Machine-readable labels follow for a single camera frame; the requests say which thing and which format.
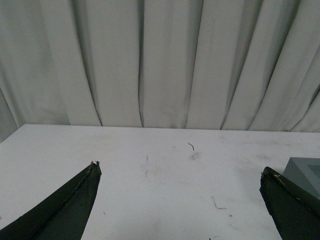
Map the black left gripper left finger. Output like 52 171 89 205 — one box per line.
0 161 102 240

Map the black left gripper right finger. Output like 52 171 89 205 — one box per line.
259 166 320 240

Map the gray cube base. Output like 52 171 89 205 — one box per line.
283 157 320 199

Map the white pleated curtain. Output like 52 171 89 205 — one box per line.
0 0 320 140

